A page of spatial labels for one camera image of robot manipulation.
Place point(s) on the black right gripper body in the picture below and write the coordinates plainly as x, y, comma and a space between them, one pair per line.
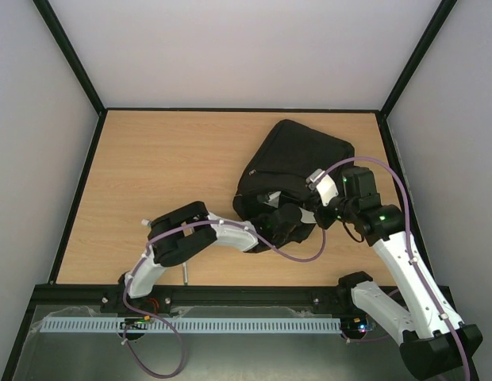
321, 208

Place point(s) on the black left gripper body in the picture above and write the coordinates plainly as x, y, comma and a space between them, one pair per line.
282, 238

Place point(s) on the black student backpack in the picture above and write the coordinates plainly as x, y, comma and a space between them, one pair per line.
289, 154

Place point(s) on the white fabric pouch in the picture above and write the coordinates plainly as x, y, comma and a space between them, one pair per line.
270, 199

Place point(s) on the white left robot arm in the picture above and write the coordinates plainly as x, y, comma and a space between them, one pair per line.
183, 233

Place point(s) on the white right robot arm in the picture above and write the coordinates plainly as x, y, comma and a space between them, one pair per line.
431, 336

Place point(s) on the blue cap white marker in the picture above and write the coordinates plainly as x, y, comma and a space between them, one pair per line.
185, 274

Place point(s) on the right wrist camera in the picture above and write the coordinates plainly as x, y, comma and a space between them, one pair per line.
324, 185

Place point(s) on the light blue cable duct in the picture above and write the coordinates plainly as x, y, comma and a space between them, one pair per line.
190, 325

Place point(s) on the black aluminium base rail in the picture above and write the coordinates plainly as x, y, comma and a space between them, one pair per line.
164, 299

